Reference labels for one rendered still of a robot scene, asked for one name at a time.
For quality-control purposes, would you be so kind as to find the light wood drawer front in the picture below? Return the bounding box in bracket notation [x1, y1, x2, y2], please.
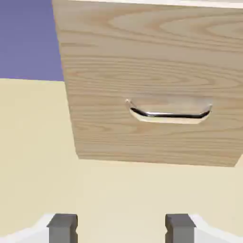
[51, 0, 243, 168]

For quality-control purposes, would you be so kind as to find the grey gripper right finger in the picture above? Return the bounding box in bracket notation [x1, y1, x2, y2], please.
[164, 213, 243, 243]

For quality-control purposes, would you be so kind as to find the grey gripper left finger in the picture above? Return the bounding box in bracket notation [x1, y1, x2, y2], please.
[0, 213, 79, 243]

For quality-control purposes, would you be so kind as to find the light wood cabinet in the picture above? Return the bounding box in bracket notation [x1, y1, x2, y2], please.
[51, 0, 243, 168]

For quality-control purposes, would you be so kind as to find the curved silver drawer handle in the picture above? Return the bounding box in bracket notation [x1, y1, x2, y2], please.
[124, 98, 213, 125]

